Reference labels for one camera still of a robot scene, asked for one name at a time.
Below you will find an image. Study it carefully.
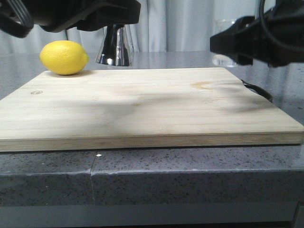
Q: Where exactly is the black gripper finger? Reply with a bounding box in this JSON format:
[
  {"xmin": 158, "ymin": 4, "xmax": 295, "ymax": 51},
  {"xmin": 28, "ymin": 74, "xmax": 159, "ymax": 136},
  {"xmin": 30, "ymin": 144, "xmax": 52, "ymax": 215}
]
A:
[
  {"xmin": 77, "ymin": 0, "xmax": 141, "ymax": 31},
  {"xmin": 209, "ymin": 16, "xmax": 255, "ymax": 66}
]

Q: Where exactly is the silver hourglass jigger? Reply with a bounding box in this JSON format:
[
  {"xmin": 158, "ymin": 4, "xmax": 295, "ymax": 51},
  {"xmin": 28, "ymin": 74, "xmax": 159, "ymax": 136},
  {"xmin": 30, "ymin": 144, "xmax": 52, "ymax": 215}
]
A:
[{"xmin": 95, "ymin": 24, "xmax": 132, "ymax": 67}]

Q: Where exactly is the black cutting board handle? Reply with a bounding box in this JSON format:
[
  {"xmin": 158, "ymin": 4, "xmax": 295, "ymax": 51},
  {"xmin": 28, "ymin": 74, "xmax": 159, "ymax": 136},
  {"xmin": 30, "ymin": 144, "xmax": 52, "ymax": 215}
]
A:
[{"xmin": 241, "ymin": 79, "xmax": 273, "ymax": 102}]

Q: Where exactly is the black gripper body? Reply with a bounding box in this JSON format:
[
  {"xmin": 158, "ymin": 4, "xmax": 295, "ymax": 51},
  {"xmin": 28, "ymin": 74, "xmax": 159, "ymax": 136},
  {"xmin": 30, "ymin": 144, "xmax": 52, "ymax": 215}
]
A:
[
  {"xmin": 23, "ymin": 0, "xmax": 105, "ymax": 32},
  {"xmin": 253, "ymin": 0, "xmax": 304, "ymax": 67}
]

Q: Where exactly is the light wooden cutting board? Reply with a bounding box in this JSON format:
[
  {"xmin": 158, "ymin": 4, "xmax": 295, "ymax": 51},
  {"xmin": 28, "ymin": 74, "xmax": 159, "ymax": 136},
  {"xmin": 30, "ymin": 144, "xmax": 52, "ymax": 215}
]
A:
[{"xmin": 0, "ymin": 68, "xmax": 304, "ymax": 152}]

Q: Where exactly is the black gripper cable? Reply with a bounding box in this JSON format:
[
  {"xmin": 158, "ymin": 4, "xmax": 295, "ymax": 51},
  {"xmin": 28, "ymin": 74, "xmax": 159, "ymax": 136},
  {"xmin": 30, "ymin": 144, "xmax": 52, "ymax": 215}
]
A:
[
  {"xmin": 258, "ymin": 0, "xmax": 304, "ymax": 52},
  {"xmin": 0, "ymin": 0, "xmax": 35, "ymax": 38}
]

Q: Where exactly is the yellow lemon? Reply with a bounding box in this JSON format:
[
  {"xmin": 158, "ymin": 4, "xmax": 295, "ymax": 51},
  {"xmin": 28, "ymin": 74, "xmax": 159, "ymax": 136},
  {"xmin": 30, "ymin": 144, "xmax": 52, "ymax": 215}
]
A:
[{"xmin": 39, "ymin": 40, "xmax": 89, "ymax": 75}]

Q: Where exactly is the grey pleated curtain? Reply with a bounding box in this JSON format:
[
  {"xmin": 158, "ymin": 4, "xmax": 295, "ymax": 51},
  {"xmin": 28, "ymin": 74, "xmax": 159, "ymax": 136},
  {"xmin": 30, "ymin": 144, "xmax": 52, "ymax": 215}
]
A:
[{"xmin": 0, "ymin": 0, "xmax": 259, "ymax": 55}]

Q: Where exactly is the clear glass beaker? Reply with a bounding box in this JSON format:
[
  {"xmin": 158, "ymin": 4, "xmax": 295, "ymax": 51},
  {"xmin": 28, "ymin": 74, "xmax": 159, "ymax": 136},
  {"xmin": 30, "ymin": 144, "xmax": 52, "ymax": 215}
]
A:
[{"xmin": 212, "ymin": 19, "xmax": 238, "ymax": 68}]

